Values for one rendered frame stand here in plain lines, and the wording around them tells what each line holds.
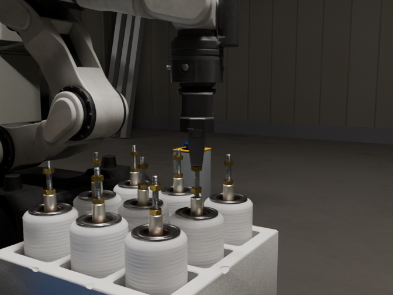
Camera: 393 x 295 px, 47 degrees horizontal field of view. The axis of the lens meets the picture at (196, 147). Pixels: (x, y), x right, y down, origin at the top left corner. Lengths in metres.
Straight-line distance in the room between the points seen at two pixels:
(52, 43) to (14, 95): 3.55
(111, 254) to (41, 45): 0.69
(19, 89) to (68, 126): 3.67
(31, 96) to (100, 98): 3.74
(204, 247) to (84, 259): 0.19
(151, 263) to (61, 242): 0.22
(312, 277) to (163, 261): 0.60
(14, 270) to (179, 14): 0.50
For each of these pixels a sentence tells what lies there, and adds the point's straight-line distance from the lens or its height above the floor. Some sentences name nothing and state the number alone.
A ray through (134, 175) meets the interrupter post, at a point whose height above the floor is 0.28.
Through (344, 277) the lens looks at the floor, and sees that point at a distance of 1.21.
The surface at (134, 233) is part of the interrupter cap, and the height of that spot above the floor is 0.25.
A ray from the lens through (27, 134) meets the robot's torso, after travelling 1.36.
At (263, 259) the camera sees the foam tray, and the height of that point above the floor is 0.14.
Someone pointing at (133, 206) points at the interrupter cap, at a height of 0.25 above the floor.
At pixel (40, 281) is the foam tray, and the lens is 0.80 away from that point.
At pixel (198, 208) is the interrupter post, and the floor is 0.26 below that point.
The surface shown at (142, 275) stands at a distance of 0.68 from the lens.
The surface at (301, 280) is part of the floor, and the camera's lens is 1.17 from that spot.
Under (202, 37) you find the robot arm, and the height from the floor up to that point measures 0.55.
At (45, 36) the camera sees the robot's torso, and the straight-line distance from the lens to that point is 1.25.
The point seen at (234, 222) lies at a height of 0.22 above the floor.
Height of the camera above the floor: 0.48
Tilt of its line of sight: 8 degrees down
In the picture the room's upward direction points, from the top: straight up
